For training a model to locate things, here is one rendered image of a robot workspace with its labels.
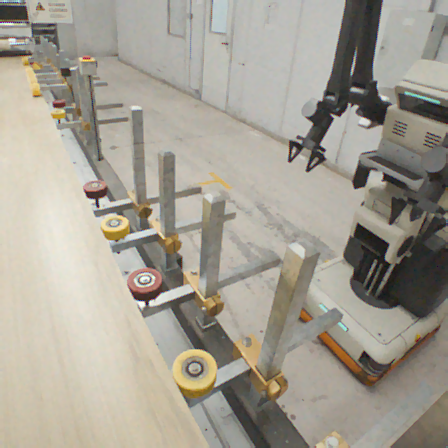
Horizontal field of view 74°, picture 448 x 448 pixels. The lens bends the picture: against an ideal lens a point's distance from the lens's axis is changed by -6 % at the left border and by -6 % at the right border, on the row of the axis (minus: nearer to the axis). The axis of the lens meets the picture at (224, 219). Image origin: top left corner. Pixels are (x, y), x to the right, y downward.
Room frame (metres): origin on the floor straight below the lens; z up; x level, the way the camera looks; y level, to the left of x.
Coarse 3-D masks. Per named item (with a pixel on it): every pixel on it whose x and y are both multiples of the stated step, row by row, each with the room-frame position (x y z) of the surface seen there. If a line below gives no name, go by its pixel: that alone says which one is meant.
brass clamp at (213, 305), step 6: (198, 270) 0.64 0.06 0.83; (186, 276) 0.61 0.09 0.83; (192, 276) 0.61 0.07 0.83; (198, 276) 0.62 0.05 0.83; (186, 282) 0.61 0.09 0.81; (192, 282) 0.59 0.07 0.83; (198, 282) 0.59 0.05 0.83; (198, 288) 0.57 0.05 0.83; (198, 294) 0.55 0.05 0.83; (216, 294) 0.56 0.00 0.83; (198, 300) 0.55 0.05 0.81; (204, 300) 0.53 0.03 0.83; (210, 300) 0.54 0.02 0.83; (216, 300) 0.54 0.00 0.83; (222, 300) 0.56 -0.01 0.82; (198, 306) 0.55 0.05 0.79; (204, 306) 0.53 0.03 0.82; (210, 306) 0.52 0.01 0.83; (216, 306) 0.53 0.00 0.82; (222, 306) 0.54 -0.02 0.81; (204, 312) 0.52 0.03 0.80; (210, 312) 0.52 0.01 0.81; (216, 312) 0.53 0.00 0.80
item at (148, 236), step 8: (232, 208) 0.96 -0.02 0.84; (200, 216) 0.89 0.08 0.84; (232, 216) 0.93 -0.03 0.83; (176, 224) 0.83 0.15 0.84; (184, 224) 0.84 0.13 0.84; (192, 224) 0.85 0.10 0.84; (200, 224) 0.86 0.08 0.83; (144, 232) 0.77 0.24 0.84; (152, 232) 0.78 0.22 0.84; (176, 232) 0.81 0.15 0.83; (184, 232) 0.83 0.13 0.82; (120, 240) 0.72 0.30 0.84; (128, 240) 0.73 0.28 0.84; (136, 240) 0.74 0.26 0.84; (144, 240) 0.75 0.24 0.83; (152, 240) 0.77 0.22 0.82; (112, 248) 0.70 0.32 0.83; (120, 248) 0.71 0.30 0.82; (128, 248) 0.72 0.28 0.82
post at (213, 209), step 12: (216, 192) 0.57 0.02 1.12; (204, 204) 0.56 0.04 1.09; (216, 204) 0.55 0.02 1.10; (204, 216) 0.56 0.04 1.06; (216, 216) 0.55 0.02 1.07; (204, 228) 0.56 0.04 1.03; (216, 228) 0.55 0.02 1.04; (204, 240) 0.55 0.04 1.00; (216, 240) 0.55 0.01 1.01; (204, 252) 0.55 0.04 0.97; (216, 252) 0.55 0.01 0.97; (204, 264) 0.55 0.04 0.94; (216, 264) 0.55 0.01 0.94; (204, 276) 0.55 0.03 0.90; (216, 276) 0.56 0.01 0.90; (204, 288) 0.54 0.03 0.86; (216, 288) 0.56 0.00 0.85; (204, 324) 0.54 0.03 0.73
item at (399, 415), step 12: (420, 384) 0.34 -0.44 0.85; (408, 396) 0.31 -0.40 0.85; (420, 396) 0.31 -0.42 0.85; (396, 408) 0.29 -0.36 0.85; (408, 408) 0.29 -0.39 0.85; (384, 420) 0.26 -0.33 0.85; (396, 420) 0.26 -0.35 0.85; (372, 432) 0.24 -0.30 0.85; (384, 432) 0.24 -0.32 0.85; (360, 444) 0.22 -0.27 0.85; (372, 444) 0.22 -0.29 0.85
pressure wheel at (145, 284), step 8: (136, 272) 0.53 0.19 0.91; (144, 272) 0.54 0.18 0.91; (152, 272) 0.54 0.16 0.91; (128, 280) 0.50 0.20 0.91; (136, 280) 0.51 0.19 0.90; (144, 280) 0.51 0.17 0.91; (152, 280) 0.51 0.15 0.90; (160, 280) 0.51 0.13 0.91; (128, 288) 0.49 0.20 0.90; (136, 288) 0.48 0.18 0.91; (144, 288) 0.48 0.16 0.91; (152, 288) 0.49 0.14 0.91; (160, 288) 0.50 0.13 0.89; (136, 296) 0.47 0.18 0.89; (144, 296) 0.47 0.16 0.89; (152, 296) 0.48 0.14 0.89
